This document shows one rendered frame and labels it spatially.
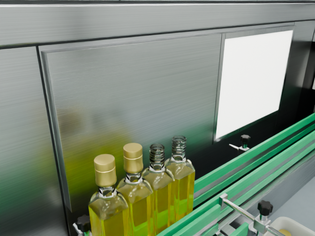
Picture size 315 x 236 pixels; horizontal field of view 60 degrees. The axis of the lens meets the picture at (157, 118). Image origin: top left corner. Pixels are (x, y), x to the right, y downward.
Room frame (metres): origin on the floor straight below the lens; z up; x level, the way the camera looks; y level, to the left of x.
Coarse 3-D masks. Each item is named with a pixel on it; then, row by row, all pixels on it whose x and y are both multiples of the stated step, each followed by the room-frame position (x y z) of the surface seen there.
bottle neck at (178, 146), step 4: (176, 136) 0.51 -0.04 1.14; (180, 136) 0.51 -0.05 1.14; (172, 140) 0.49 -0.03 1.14; (176, 140) 0.49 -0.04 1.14; (180, 140) 0.49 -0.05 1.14; (184, 140) 0.49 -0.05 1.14; (172, 144) 0.49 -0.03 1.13; (176, 144) 0.48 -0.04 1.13; (180, 144) 0.48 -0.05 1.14; (184, 144) 0.49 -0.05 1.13; (172, 148) 0.49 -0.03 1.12; (176, 148) 0.48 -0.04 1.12; (180, 148) 0.48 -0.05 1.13; (184, 148) 0.49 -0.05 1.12; (172, 152) 0.49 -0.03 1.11; (176, 152) 0.48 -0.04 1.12; (180, 152) 0.48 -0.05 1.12; (184, 152) 0.49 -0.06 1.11; (172, 156) 0.49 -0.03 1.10; (176, 156) 0.48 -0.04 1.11; (180, 156) 0.48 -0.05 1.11; (184, 156) 0.49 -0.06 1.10; (172, 160) 0.49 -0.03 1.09; (176, 160) 0.48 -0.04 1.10; (180, 160) 0.48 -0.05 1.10; (184, 160) 0.49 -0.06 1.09
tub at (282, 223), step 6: (276, 222) 0.58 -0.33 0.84; (282, 222) 0.59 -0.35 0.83; (288, 222) 0.58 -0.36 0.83; (294, 222) 0.58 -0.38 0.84; (276, 228) 0.57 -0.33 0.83; (282, 228) 0.59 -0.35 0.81; (288, 228) 0.58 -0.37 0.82; (294, 228) 0.57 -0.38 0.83; (300, 228) 0.56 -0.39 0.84; (306, 228) 0.55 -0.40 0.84; (264, 234) 0.53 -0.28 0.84; (270, 234) 0.55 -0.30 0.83; (294, 234) 0.57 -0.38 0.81; (300, 234) 0.56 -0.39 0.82; (306, 234) 0.55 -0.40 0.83; (312, 234) 0.54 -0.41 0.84
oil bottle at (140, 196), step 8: (120, 184) 0.42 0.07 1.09; (128, 184) 0.41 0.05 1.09; (136, 184) 0.41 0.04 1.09; (144, 184) 0.41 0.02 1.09; (128, 192) 0.40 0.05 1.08; (136, 192) 0.40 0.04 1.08; (144, 192) 0.41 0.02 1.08; (152, 192) 0.42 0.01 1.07; (128, 200) 0.39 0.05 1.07; (136, 200) 0.39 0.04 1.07; (144, 200) 0.40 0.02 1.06; (152, 200) 0.42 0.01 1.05; (136, 208) 0.39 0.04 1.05; (144, 208) 0.40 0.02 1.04; (152, 208) 0.42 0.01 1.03; (136, 216) 0.39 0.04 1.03; (144, 216) 0.40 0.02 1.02; (152, 216) 0.42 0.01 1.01; (136, 224) 0.39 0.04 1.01; (144, 224) 0.40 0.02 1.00; (152, 224) 0.42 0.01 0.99; (136, 232) 0.39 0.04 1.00; (144, 232) 0.40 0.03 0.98; (152, 232) 0.42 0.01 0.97
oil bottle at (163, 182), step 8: (144, 176) 0.45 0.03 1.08; (152, 176) 0.44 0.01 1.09; (160, 176) 0.44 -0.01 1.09; (168, 176) 0.45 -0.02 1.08; (152, 184) 0.43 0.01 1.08; (160, 184) 0.43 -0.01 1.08; (168, 184) 0.44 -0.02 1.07; (160, 192) 0.43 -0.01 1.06; (168, 192) 0.44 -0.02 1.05; (160, 200) 0.43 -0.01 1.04; (168, 200) 0.44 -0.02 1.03; (160, 208) 0.43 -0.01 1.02; (168, 208) 0.44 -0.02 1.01; (160, 216) 0.43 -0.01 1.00; (168, 216) 0.44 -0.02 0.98; (160, 224) 0.43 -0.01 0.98; (168, 224) 0.45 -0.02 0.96
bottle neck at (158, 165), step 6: (156, 144) 0.47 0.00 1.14; (150, 150) 0.46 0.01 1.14; (156, 150) 0.45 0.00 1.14; (162, 150) 0.45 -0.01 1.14; (150, 156) 0.46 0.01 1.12; (156, 156) 0.45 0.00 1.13; (162, 156) 0.45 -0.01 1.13; (150, 162) 0.46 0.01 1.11; (156, 162) 0.45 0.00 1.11; (162, 162) 0.45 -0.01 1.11; (150, 168) 0.45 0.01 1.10; (156, 168) 0.45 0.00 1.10; (162, 168) 0.45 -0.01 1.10
